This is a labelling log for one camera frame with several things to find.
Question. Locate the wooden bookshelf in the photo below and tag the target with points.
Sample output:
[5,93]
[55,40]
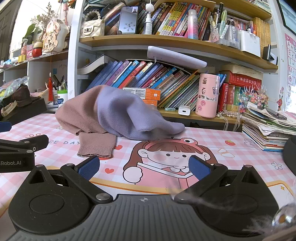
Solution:
[161,42]

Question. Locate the thick white paged book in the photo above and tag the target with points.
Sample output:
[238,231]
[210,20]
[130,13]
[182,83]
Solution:
[97,66]

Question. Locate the red thick dictionary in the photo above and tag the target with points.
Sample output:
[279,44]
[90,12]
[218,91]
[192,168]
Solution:
[245,81]

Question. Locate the pink and blue gradient bottle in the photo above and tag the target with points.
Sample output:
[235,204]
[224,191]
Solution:
[192,25]

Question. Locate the stack of notebooks and papers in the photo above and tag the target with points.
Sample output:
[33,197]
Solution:
[263,132]

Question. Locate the green leafy plant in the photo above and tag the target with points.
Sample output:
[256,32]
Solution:
[29,31]

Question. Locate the clear bead feather charm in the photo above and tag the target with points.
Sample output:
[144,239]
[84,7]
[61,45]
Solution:
[281,217]

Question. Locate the orange and white box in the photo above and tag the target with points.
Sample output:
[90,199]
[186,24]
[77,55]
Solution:
[151,103]
[148,93]

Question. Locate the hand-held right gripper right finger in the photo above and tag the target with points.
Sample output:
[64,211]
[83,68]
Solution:
[199,168]

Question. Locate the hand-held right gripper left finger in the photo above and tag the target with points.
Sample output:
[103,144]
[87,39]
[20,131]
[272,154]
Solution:
[89,168]

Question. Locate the iridescent plastic bag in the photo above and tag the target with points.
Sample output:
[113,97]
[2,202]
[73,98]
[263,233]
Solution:
[11,84]

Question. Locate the row of upright paperback books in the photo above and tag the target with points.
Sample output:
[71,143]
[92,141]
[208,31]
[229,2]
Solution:
[175,18]

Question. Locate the row of thin colourful books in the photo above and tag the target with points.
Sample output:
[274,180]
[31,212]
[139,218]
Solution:
[138,74]

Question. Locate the clear pen organizer with pens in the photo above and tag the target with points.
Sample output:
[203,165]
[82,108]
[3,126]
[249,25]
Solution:
[227,34]

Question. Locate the pink checkered cartoon desk mat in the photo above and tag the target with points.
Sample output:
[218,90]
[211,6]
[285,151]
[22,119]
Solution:
[231,150]

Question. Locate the red round jar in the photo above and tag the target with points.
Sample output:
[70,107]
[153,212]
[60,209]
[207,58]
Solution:
[37,49]

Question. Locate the white flat lamp bar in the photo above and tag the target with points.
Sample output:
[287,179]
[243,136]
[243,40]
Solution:
[175,56]

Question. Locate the white side shelf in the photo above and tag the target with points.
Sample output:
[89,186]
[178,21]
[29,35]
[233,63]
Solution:
[46,57]

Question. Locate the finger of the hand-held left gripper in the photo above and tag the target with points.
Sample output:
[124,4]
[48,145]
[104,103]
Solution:
[5,127]
[25,142]

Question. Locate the small white spray bottle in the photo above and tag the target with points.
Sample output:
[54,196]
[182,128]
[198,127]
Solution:
[148,25]

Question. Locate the thick cream book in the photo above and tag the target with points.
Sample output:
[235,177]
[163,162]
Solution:
[240,69]

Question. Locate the bunch of pens and pencils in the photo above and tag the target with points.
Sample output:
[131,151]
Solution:
[59,83]

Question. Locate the brown hat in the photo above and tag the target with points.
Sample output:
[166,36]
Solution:
[22,95]

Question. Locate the smartphone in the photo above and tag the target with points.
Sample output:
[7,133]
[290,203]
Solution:
[127,20]

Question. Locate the row of yellow books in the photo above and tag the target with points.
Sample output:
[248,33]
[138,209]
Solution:
[261,34]

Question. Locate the white charger plug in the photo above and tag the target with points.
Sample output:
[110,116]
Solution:
[184,110]

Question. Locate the black round object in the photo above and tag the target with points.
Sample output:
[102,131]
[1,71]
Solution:
[291,153]

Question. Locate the dark framed wall picture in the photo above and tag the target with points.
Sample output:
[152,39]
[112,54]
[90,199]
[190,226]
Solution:
[288,14]

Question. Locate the colourful bead ornament bunch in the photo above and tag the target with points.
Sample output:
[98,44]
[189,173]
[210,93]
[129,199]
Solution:
[253,97]

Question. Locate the alphabet wall poster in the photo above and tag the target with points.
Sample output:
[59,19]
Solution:
[291,69]

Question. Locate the red upright book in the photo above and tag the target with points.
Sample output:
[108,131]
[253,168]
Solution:
[223,97]

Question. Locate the purple and mauve knit sweater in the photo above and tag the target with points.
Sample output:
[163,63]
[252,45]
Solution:
[120,111]

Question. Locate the yellow tape roll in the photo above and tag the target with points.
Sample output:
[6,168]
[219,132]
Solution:
[22,58]

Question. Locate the black and silver gadget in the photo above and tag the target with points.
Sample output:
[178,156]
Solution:
[269,54]

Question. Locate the small pink box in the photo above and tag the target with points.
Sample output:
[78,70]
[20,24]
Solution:
[30,52]

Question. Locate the cream round lucky charm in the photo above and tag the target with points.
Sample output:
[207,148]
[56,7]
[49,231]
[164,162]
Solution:
[53,37]

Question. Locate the dried flower bunch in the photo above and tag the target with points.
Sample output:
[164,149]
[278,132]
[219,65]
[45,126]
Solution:
[42,16]

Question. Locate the red tassel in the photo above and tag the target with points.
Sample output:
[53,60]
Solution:
[50,90]

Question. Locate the white canister with green lid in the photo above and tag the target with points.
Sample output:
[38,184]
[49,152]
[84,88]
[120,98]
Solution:
[62,99]

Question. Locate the pile of leaning books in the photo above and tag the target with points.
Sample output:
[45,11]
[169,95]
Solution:
[111,20]

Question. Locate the white storage box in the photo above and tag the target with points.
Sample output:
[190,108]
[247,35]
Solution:
[249,44]

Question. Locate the pink sticker covered tumbler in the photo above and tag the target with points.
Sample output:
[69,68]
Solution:
[207,97]

